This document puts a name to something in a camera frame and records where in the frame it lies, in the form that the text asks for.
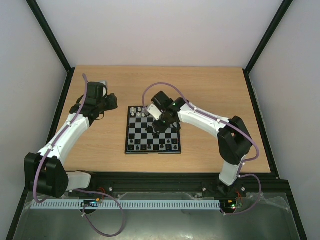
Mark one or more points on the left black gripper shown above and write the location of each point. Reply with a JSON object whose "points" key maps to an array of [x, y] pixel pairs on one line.
{"points": [[113, 100]]}

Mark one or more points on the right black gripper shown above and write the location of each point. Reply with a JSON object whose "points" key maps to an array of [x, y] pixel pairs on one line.
{"points": [[160, 125]]}

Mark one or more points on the black and white chessboard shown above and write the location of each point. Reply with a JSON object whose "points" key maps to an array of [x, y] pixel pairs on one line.
{"points": [[137, 138]]}

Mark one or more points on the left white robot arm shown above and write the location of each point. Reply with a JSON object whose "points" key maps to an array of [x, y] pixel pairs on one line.
{"points": [[44, 171]]}

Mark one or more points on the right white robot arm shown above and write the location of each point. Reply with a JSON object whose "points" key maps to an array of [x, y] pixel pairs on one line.
{"points": [[234, 140]]}

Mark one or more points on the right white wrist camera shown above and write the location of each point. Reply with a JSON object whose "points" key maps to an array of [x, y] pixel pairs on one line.
{"points": [[154, 112]]}

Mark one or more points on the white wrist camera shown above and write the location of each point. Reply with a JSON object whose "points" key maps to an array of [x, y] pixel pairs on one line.
{"points": [[154, 112], [105, 83]]}

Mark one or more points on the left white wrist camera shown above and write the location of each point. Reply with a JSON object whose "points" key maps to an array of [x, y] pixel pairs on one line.
{"points": [[105, 83]]}

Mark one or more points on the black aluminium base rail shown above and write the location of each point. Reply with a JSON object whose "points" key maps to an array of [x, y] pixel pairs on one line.
{"points": [[207, 184]]}

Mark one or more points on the white slotted cable duct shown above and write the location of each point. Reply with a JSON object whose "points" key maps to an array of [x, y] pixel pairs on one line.
{"points": [[78, 204]]}

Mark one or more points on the left black frame post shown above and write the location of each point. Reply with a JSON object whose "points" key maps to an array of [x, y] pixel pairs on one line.
{"points": [[41, 19]]}

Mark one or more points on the black frame post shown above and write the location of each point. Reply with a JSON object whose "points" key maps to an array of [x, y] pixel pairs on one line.
{"points": [[41, 19], [276, 20]]}

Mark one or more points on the right black frame post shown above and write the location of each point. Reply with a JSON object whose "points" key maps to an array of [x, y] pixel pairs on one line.
{"points": [[276, 20]]}

